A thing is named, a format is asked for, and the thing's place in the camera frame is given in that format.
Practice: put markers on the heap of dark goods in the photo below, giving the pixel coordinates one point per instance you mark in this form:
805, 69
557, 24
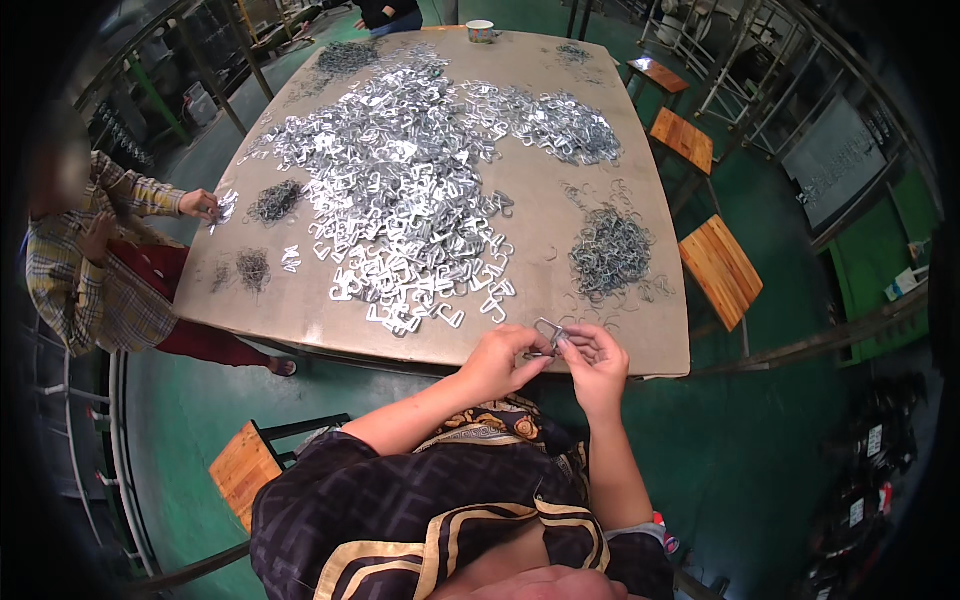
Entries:
870, 487

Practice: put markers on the person's body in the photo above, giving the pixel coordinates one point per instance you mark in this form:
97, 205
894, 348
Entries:
420, 510

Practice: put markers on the white metal rail frame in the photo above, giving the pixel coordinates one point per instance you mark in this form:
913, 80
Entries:
120, 450

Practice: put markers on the person's right fingers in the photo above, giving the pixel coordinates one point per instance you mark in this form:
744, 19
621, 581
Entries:
589, 346

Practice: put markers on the wooden stool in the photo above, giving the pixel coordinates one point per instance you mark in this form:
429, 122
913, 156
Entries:
681, 139
244, 469
658, 73
720, 270

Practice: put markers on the person's right hand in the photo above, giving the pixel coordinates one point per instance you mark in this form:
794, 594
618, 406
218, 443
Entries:
600, 375

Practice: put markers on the large work table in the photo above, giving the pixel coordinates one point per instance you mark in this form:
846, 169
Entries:
540, 217

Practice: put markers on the person's left fingers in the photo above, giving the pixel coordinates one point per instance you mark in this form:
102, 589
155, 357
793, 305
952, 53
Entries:
534, 346

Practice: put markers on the large heap of silver buckles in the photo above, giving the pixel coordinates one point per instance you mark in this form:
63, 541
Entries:
397, 187

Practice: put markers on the small stack of silver buckles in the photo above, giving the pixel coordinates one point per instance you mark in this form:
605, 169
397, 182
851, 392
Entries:
291, 259

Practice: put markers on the silver metal buckle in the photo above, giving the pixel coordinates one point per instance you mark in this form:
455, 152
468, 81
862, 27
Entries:
550, 330

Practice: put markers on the heap of grey metal buckles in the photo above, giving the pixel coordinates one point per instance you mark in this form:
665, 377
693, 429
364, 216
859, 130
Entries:
566, 127

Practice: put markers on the grey board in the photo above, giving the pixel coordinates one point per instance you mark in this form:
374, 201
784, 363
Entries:
832, 161

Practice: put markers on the person's left hand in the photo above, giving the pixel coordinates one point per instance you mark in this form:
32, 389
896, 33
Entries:
495, 364

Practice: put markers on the green bin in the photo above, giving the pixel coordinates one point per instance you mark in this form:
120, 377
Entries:
877, 270

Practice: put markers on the metal storage rack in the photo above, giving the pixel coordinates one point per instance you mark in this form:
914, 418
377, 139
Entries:
172, 82

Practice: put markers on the patterned paper cup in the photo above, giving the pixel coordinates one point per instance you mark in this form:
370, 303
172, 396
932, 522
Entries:
480, 31

